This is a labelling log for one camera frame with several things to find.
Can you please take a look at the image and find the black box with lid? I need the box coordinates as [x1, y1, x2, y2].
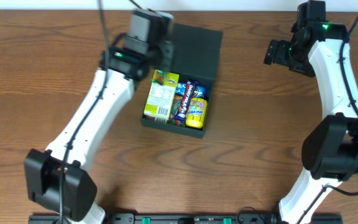
[140, 24, 223, 138]

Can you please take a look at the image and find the purple Dairy Milk bar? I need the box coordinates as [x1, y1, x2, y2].
[174, 80, 198, 121]

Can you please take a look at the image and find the green yellow snack box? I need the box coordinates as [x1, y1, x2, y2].
[144, 70, 180, 123]

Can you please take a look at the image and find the colourful gummy candy bag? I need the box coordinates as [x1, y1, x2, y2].
[167, 104, 186, 127]

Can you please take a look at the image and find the blue Oreo cookie pack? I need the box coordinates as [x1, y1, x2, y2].
[175, 82, 209, 98]

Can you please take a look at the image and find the yellow round candy tub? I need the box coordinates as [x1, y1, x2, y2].
[185, 98, 208, 129]

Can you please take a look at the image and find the red KitKat bar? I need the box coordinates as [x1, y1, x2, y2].
[169, 95, 183, 121]

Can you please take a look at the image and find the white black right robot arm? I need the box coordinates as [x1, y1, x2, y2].
[264, 1, 358, 223]

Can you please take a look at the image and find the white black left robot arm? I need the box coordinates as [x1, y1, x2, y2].
[24, 9, 174, 223]

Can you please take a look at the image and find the black mounting rail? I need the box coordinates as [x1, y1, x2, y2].
[28, 213, 343, 224]

